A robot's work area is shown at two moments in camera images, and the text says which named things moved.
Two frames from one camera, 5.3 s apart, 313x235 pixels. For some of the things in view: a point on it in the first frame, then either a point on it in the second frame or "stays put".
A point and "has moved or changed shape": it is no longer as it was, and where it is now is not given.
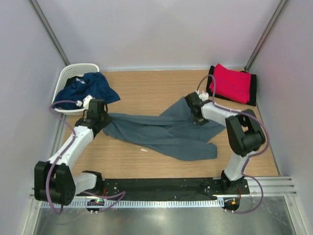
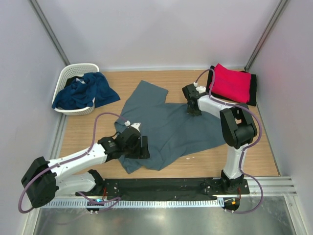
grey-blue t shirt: x=177 y=135 has moved or changed shape
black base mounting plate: x=162 y=187 stays put
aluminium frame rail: x=272 y=186 stays put
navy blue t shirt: x=95 y=84 stays put
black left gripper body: x=105 y=118 -> x=136 y=151
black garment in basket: x=68 y=80 stays put
